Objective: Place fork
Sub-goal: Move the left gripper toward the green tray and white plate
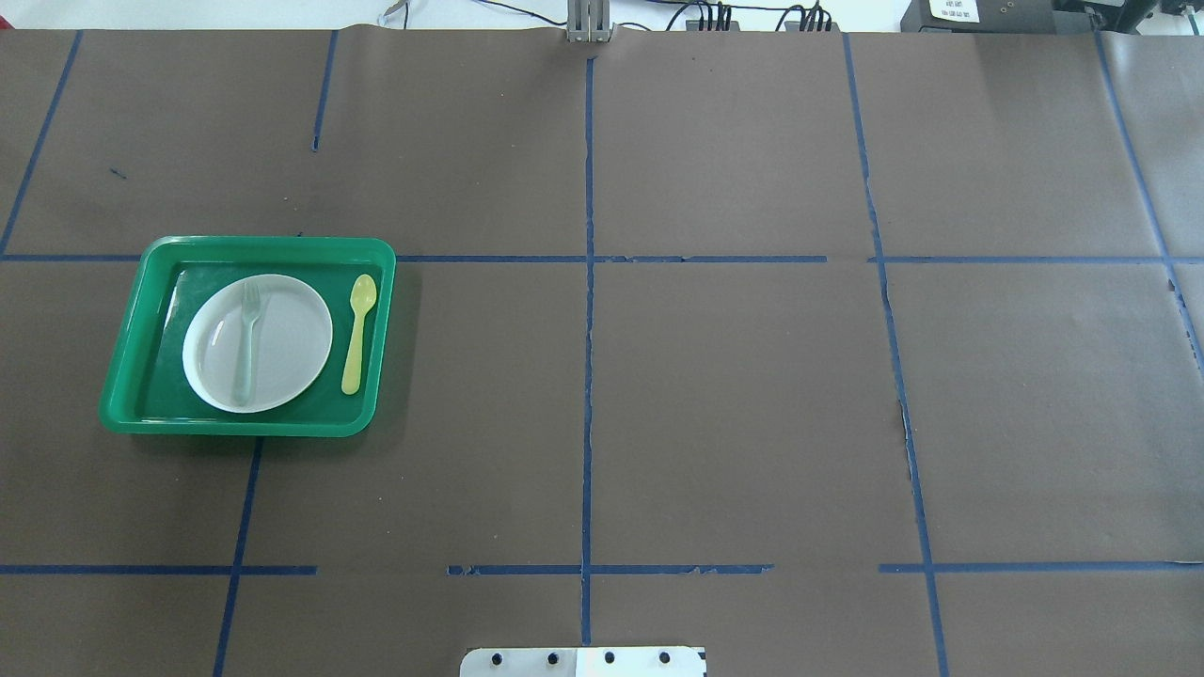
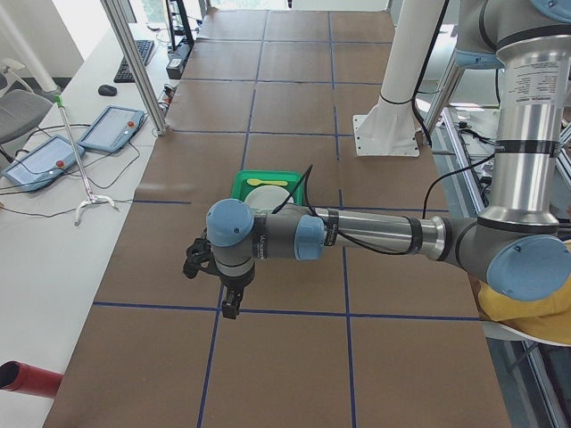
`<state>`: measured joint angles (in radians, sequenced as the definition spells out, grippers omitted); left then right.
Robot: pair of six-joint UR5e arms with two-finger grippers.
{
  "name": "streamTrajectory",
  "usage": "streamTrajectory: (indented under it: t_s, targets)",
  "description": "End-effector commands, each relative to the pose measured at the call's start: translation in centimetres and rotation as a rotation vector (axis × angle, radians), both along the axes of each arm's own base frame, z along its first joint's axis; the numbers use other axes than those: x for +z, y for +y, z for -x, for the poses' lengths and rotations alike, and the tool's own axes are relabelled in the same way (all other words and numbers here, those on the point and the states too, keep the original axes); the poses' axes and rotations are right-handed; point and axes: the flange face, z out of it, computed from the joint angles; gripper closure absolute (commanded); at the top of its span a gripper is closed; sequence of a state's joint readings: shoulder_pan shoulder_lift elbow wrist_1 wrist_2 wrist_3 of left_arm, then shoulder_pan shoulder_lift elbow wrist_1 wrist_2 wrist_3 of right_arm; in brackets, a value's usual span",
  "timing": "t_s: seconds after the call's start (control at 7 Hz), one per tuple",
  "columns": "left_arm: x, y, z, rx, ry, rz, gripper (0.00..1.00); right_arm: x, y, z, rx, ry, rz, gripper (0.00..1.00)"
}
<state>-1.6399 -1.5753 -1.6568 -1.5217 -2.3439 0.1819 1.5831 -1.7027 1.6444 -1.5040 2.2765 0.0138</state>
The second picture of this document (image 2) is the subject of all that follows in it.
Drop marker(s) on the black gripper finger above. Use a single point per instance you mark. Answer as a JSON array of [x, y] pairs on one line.
[[235, 301], [228, 308]]

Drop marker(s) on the far blue teach pendant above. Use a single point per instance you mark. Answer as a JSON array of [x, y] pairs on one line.
[[112, 129]]

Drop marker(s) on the grey office chair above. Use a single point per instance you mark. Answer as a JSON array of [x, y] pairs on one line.
[[21, 108]]

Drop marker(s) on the blue teach pendant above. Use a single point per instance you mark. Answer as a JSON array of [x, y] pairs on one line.
[[41, 166], [112, 129]]

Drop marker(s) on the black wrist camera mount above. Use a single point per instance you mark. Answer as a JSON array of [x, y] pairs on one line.
[[200, 258]]

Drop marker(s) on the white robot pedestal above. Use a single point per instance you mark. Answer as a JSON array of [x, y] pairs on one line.
[[389, 129]]

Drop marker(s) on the red cylinder tube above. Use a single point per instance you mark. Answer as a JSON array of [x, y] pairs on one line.
[[32, 380]]

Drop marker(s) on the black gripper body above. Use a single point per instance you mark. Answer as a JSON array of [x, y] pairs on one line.
[[235, 284]]

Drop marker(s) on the black computer mouse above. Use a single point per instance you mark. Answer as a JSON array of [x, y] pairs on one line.
[[107, 90]]

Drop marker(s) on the black power strip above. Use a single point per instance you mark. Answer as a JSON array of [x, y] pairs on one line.
[[178, 59]]

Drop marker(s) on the green plastic tray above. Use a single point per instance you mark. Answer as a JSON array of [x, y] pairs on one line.
[[240, 188]]

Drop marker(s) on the aluminium frame post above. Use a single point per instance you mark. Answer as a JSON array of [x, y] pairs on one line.
[[121, 29]]

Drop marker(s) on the person in yellow shirt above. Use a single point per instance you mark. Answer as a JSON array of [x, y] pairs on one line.
[[526, 307]]

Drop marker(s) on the near blue teach pendant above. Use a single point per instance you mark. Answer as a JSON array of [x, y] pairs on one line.
[[41, 166]]

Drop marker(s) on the aluminium frame rail right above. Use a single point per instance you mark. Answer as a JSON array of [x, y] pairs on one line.
[[534, 376]]

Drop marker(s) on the silver reacher grabber tool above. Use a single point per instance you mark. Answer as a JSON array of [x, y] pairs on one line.
[[92, 198]]

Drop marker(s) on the yellow plastic spoon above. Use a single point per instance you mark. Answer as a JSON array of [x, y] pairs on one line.
[[257, 182]]

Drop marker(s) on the white round plate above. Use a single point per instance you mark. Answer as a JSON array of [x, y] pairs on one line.
[[267, 197]]

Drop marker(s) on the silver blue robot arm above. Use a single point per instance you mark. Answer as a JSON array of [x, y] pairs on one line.
[[530, 40]]

